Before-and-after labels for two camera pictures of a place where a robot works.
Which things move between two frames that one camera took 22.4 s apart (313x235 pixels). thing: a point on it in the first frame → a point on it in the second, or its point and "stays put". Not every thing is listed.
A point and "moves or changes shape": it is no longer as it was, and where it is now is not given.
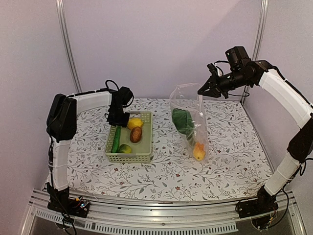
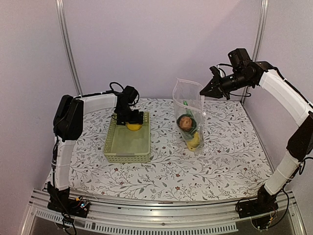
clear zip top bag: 189,119 moves or changes shape
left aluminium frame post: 60,11 stays put
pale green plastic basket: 141,152 stays put
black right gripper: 215,92 stays put
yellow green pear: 124,148 → 193,144
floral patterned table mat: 234,170 stays put
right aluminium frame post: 260,28 stays put
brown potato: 135,134 → 186,123
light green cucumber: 116,142 → 188,110
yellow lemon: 135,122 stays put
